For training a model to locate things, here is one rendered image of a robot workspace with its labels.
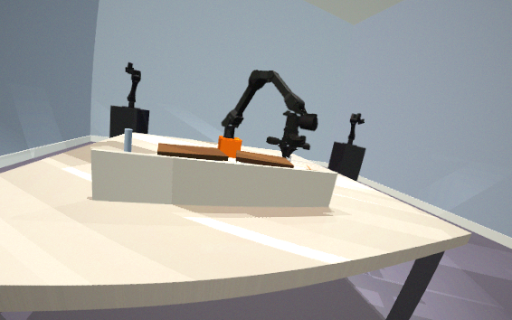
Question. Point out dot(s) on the light blue cylinder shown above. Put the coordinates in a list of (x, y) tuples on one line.
[(128, 140)]

